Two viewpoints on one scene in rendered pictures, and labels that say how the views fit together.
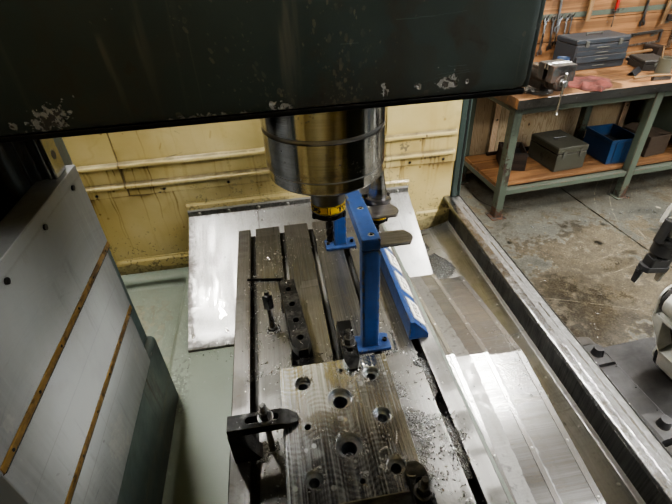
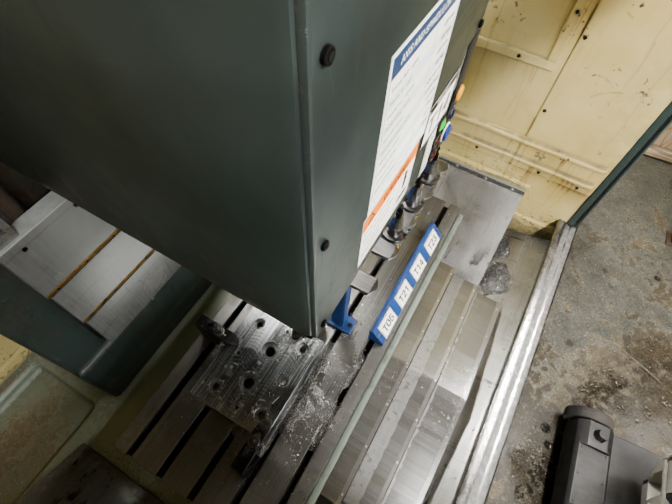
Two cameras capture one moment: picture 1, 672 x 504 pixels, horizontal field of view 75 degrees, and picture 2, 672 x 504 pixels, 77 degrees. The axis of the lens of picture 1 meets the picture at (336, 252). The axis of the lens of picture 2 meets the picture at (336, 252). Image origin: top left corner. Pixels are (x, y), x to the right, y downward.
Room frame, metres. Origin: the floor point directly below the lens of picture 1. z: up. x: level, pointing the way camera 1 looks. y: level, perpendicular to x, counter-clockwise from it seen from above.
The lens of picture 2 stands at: (0.32, -0.33, 2.12)
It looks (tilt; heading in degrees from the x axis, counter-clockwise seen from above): 59 degrees down; 34
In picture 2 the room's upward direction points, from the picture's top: 3 degrees clockwise
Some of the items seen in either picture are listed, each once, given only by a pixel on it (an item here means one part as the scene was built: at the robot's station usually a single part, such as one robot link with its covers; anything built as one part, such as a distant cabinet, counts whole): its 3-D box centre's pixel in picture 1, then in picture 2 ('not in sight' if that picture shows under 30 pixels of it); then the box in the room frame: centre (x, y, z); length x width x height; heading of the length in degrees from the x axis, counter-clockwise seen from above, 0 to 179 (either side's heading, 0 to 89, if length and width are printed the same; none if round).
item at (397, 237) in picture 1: (395, 238); (364, 282); (0.75, -0.13, 1.21); 0.07 x 0.05 x 0.01; 97
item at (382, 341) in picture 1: (369, 300); (341, 300); (0.74, -0.07, 1.05); 0.10 x 0.05 x 0.30; 97
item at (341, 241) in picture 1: (338, 205); not in sight; (1.18, -0.02, 1.05); 0.10 x 0.05 x 0.30; 97
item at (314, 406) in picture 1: (344, 428); (260, 368); (0.48, 0.00, 0.96); 0.29 x 0.23 x 0.05; 7
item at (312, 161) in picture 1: (323, 128); not in sight; (0.56, 0.01, 1.52); 0.16 x 0.16 x 0.12
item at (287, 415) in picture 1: (264, 429); (219, 334); (0.48, 0.15, 0.97); 0.13 x 0.03 x 0.15; 97
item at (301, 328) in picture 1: (295, 320); not in sight; (0.81, 0.11, 0.93); 0.26 x 0.05 x 0.06; 12
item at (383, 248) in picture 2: (383, 211); (384, 248); (0.86, -0.11, 1.21); 0.07 x 0.05 x 0.01; 97
